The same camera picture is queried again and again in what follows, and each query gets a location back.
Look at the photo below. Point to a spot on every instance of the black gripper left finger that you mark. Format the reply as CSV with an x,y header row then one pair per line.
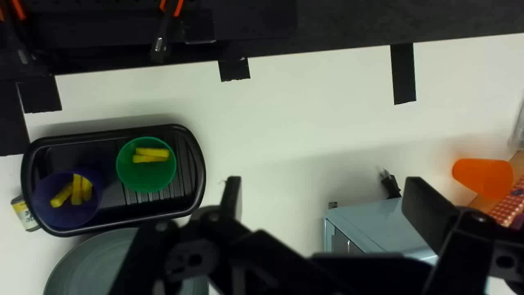
x,y
230,197

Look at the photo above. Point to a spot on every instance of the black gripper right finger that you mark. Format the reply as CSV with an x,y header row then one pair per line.
x,y
431,213

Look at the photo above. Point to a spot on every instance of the blue plastic cup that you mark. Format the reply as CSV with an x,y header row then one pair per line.
x,y
50,215

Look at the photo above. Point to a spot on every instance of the orange plastic cup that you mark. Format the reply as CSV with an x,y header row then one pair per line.
x,y
484,174

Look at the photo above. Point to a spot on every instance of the green plastic cup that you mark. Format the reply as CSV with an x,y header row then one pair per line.
x,y
145,177

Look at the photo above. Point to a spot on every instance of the black rectangular tray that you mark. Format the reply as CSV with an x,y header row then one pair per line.
x,y
186,164

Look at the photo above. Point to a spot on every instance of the light blue toy oven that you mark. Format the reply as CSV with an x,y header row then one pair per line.
x,y
371,223

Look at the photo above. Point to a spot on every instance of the pink toy basket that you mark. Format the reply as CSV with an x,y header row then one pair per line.
x,y
513,206

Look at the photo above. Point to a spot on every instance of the short black tape strip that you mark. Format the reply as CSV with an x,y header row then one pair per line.
x,y
235,67

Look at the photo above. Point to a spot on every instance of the long black tape strip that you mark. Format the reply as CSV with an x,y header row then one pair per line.
x,y
403,75

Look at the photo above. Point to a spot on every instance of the black orange clamp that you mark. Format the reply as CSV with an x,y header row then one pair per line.
x,y
17,33
161,43

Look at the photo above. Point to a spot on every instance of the small yellow label can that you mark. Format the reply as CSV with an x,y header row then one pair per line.
x,y
22,215

